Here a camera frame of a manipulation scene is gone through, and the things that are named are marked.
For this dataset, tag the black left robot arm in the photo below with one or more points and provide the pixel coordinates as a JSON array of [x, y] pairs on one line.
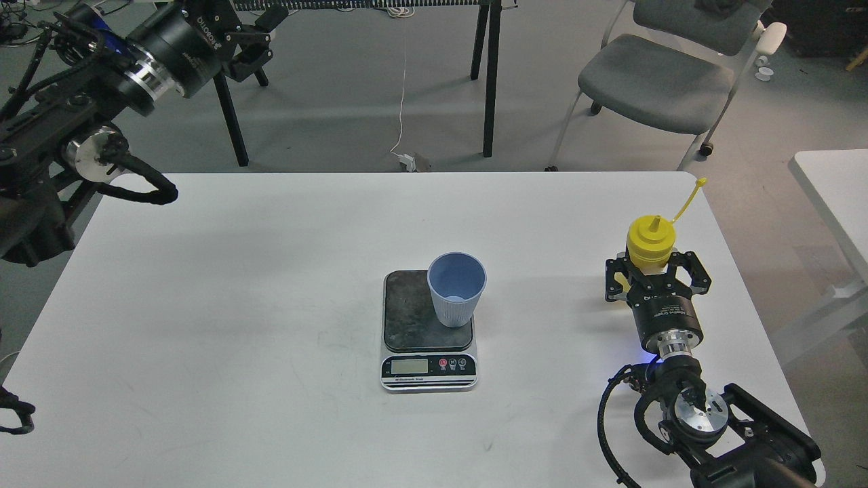
[[60, 143]]

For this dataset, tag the yellow squeeze bottle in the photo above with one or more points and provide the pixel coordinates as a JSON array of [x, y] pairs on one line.
[[651, 238]]

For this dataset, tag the grey office chair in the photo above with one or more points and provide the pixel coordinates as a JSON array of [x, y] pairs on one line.
[[671, 90]]

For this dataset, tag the light blue ribbed cup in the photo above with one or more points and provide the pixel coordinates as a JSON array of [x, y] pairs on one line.
[[456, 281]]

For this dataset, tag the white side table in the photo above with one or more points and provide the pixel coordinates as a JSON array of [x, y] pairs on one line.
[[835, 182]]

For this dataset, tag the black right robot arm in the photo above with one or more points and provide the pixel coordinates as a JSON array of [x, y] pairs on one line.
[[726, 439]]

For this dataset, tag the white power adapter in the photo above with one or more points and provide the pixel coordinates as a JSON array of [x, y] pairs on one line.
[[414, 163]]

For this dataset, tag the small white cup on floor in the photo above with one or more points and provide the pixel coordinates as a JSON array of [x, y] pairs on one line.
[[763, 70]]

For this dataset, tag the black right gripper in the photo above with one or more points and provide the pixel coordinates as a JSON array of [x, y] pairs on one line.
[[665, 319]]

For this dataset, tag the digital kitchen scale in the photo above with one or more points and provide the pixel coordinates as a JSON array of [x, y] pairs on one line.
[[418, 352]]

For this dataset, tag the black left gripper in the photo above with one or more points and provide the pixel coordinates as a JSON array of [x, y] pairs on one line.
[[184, 44]]

